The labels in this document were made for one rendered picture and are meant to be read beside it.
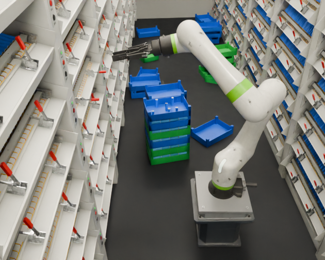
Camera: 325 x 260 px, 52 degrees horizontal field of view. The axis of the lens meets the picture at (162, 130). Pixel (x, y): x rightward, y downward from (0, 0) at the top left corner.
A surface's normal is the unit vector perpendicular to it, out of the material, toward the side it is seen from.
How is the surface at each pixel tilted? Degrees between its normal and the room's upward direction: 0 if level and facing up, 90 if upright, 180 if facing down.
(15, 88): 19
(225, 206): 5
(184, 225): 0
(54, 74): 90
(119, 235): 0
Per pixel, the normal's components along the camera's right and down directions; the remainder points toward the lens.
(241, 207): 0.01, -0.76
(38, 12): 0.02, 0.59
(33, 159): 0.30, -0.77
